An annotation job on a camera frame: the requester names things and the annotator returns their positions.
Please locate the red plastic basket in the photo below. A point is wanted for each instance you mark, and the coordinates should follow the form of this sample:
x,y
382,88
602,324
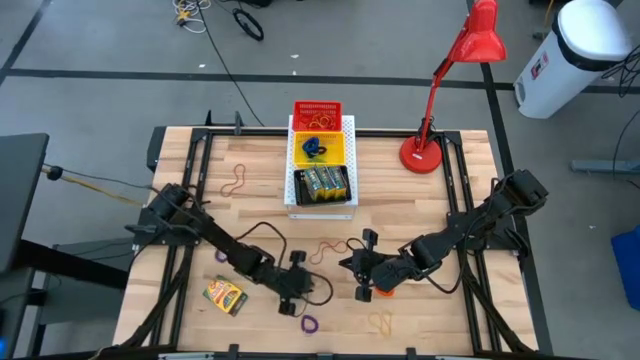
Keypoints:
x,y
300,107

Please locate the red desk lamp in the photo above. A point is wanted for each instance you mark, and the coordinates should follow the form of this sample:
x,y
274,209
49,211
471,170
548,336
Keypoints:
x,y
480,35

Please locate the blue coil wristband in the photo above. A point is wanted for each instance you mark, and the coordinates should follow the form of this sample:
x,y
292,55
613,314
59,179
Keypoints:
x,y
310,145

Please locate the purple coil wristband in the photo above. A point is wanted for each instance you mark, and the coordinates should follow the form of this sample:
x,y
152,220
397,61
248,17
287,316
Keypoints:
x,y
219,257
302,324

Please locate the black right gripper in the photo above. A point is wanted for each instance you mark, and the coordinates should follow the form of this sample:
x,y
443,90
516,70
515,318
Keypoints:
x,y
382,272

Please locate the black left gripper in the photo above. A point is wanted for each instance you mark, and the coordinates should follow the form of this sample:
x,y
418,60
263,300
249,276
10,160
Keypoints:
x,y
287,282

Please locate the black side desk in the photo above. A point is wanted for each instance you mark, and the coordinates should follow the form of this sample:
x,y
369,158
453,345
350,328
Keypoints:
x,y
20,200

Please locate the yellow Crayola crayon box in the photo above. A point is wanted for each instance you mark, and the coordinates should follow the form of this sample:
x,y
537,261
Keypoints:
x,y
225,295

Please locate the blue bin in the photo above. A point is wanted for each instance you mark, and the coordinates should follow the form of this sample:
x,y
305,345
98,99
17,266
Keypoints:
x,y
627,265

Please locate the long red rubber band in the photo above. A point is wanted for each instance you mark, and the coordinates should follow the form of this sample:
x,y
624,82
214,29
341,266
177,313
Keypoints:
x,y
327,244

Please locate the black plastic basket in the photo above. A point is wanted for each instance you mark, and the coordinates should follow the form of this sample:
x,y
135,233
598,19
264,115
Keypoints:
x,y
299,187

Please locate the pale orange rubber band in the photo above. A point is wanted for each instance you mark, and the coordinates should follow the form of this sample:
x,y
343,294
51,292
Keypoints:
x,y
381,322

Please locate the black aluminium rig frame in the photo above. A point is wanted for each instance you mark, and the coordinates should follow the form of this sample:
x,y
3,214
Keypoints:
x,y
456,180

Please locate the white trash bin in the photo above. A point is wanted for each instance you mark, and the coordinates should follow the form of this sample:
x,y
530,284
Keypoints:
x,y
575,65

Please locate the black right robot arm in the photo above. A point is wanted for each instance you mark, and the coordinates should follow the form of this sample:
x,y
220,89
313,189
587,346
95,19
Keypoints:
x,y
475,220

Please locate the orange coil wristband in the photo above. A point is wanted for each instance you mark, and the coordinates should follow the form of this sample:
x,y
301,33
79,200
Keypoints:
x,y
385,293

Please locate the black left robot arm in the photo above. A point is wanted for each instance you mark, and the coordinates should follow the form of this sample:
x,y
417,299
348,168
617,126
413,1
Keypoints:
x,y
225,245

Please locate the yellow plastic basket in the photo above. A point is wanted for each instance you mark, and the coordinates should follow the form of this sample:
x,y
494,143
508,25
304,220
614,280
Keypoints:
x,y
336,147

